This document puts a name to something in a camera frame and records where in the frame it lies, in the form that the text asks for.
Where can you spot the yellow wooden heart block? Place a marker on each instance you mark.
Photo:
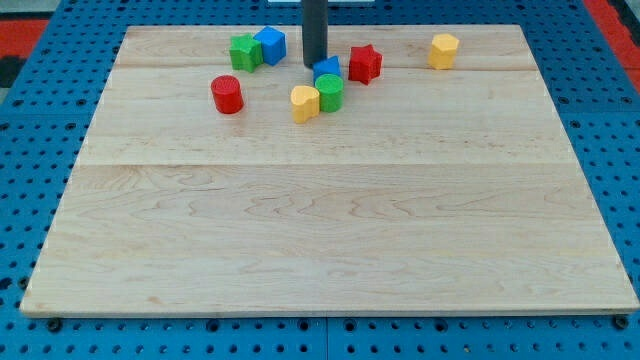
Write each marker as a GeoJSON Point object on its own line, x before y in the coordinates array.
{"type": "Point", "coordinates": [305, 103]}

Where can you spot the green wooden star block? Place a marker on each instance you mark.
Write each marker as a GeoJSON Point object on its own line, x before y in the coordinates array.
{"type": "Point", "coordinates": [245, 52]}

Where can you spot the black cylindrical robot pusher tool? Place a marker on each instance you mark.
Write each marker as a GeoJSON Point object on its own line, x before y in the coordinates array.
{"type": "Point", "coordinates": [314, 31]}

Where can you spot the yellow wooden hexagon block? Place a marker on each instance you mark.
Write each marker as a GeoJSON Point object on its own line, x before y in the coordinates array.
{"type": "Point", "coordinates": [443, 51]}

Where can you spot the light wooden board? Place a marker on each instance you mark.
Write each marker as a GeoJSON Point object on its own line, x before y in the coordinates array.
{"type": "Point", "coordinates": [429, 193]}

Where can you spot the green wooden cylinder block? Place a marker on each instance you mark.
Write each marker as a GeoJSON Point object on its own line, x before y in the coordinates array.
{"type": "Point", "coordinates": [331, 90]}

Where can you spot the blue wooden triangle block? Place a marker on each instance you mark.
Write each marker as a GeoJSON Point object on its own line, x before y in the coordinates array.
{"type": "Point", "coordinates": [329, 65]}

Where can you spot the red wooden star block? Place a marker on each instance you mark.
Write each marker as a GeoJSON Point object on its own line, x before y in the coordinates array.
{"type": "Point", "coordinates": [365, 64]}

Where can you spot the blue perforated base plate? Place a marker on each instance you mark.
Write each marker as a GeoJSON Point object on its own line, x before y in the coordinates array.
{"type": "Point", "coordinates": [47, 112]}

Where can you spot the blue wooden cube block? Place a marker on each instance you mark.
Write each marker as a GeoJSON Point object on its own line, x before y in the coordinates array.
{"type": "Point", "coordinates": [273, 44]}

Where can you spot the red wooden cylinder block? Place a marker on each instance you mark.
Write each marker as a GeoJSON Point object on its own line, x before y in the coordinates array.
{"type": "Point", "coordinates": [227, 94]}

